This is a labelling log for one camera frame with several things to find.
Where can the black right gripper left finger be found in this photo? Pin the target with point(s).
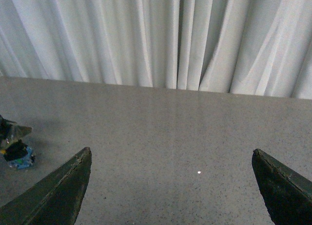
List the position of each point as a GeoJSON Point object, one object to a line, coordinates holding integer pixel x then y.
{"type": "Point", "coordinates": [54, 200]}

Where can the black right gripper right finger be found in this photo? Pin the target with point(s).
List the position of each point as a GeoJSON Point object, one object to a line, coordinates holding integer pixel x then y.
{"type": "Point", "coordinates": [287, 194]}

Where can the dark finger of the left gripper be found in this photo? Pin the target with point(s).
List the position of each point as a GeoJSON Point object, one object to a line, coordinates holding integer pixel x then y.
{"type": "Point", "coordinates": [11, 132]}

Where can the yellow button blue circuit board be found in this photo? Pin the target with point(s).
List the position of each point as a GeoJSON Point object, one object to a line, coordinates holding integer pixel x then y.
{"type": "Point", "coordinates": [18, 155]}

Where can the white pleated curtain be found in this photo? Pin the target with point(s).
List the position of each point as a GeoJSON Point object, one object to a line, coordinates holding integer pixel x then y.
{"type": "Point", "coordinates": [258, 47]}

